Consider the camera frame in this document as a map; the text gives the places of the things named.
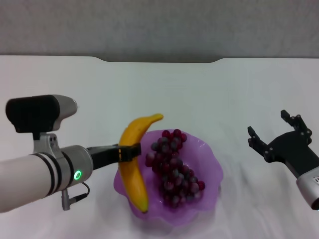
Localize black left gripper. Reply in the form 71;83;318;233
86;141;142;171

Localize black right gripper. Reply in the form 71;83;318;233
247;109;319;179

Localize yellow banana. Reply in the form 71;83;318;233
117;114;164;214

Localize dark red grape bunch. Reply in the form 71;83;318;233
145;128;206;209

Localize purple wavy plastic plate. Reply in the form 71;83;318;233
113;129;224;227

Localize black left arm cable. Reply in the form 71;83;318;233
61;182;91;211

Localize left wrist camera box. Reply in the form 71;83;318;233
5;94;78;160

